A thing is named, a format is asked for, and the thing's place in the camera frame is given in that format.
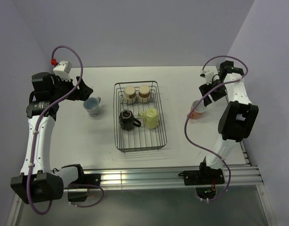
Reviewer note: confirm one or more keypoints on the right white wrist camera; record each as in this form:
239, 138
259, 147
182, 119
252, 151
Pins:
208, 76

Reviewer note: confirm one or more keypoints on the orange mug white inside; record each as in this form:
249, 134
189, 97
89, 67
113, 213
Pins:
199, 110

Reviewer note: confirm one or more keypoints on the pale yellow mug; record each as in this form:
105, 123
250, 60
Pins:
150, 117

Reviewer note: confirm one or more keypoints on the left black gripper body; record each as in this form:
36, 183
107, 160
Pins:
63, 88

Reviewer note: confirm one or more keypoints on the black box under rail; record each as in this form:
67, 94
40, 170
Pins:
77, 196

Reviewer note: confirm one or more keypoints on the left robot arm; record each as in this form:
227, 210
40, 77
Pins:
36, 182

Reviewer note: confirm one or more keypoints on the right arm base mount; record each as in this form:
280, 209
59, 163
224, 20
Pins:
202, 177

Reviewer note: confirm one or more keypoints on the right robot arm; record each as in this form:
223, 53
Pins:
237, 120

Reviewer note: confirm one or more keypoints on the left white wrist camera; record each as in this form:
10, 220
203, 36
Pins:
61, 69

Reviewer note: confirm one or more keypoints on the light blue mug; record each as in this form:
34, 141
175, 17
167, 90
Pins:
91, 105

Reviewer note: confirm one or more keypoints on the steel cup brown base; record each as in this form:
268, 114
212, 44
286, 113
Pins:
129, 95

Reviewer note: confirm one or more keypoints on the black mug white inside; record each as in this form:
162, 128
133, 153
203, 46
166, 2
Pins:
128, 121

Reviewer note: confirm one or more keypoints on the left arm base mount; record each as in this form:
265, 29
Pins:
86, 179

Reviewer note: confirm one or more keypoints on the aluminium frame rail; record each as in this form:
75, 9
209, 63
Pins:
166, 177

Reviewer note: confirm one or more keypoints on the wire dish rack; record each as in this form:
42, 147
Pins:
138, 138

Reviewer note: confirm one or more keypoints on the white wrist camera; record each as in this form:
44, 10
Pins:
208, 76
61, 69

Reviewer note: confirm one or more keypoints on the steel cup beige sleeve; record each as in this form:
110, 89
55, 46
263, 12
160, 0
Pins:
144, 94

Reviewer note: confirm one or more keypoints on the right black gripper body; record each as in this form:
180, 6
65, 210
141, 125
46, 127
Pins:
219, 92

